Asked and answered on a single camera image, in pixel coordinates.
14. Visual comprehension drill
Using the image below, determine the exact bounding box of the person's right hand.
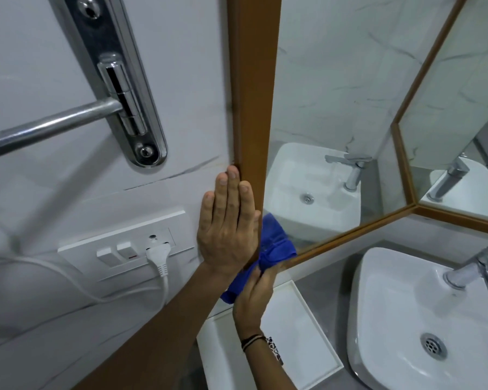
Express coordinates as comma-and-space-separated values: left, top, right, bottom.
232, 263, 279, 342

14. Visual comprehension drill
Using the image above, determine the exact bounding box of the person's left hand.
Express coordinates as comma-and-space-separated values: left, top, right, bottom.
196, 165, 261, 277

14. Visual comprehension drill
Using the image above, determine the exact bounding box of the blue cleaning cloth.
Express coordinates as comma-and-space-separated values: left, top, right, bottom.
220, 213, 298, 305

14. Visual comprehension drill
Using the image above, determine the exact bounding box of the wood-framed mirror cabinet door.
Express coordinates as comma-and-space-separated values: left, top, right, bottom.
226, 0, 471, 277

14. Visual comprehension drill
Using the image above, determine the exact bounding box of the person's left forearm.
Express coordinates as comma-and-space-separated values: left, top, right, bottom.
72, 262, 238, 390

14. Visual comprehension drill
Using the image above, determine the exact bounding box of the person's right forearm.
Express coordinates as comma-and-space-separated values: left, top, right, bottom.
243, 336, 306, 390

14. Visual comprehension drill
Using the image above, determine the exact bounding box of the black striped wristband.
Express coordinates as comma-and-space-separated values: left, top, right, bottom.
240, 334, 266, 353

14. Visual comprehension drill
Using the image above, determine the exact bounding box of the white rectangular tray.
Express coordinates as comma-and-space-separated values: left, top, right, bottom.
196, 279, 345, 390

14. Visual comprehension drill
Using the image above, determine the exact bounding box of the spotted band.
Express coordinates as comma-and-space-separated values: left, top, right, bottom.
265, 336, 284, 367

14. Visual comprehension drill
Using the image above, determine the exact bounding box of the white ceramic sink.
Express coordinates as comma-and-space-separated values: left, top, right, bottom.
346, 247, 488, 390

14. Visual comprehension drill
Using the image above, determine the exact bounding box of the chrome sink drain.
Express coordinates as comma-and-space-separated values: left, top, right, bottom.
420, 332, 448, 360

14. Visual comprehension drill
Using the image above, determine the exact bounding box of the chrome sink faucet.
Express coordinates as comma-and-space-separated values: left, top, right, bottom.
442, 246, 488, 314

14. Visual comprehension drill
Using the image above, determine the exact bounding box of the wood-framed mirror panel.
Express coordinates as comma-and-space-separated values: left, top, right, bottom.
391, 0, 488, 228

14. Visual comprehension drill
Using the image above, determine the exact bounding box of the white power plug with cable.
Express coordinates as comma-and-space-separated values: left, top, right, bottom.
0, 245, 172, 304

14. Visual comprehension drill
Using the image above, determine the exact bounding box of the white switch and socket plate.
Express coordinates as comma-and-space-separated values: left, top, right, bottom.
57, 210, 197, 281

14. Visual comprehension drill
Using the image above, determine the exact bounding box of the chrome towel bar mount plate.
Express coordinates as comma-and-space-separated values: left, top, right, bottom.
60, 0, 168, 169

